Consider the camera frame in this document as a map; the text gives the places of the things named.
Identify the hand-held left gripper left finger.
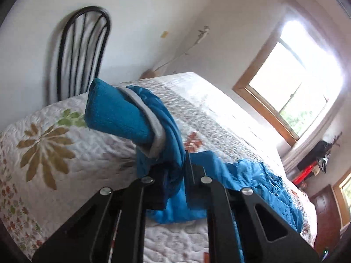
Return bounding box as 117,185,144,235
32,167,168,263

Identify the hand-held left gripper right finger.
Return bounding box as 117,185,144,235
184,150,321,263

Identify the blue puffer jacket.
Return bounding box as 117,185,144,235
84,78,305,263

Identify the floral quilted bed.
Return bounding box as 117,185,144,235
0,72,319,263

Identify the red hanging garment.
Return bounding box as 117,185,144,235
292,162,320,187

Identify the tan rounded object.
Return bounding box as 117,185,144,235
140,68,165,80

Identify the black hanging garment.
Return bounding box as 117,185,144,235
297,140,333,170

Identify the dark wooden headboard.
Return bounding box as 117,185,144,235
310,185,342,255

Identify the wooden coat rack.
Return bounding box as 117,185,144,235
315,131,343,174

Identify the black metal chair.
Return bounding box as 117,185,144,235
56,5,111,102

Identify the narrow wooden frame window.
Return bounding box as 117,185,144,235
333,167,351,228

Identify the wide wooden frame window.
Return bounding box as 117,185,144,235
233,0,346,147

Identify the wall cable with fixture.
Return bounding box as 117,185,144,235
152,26,210,72

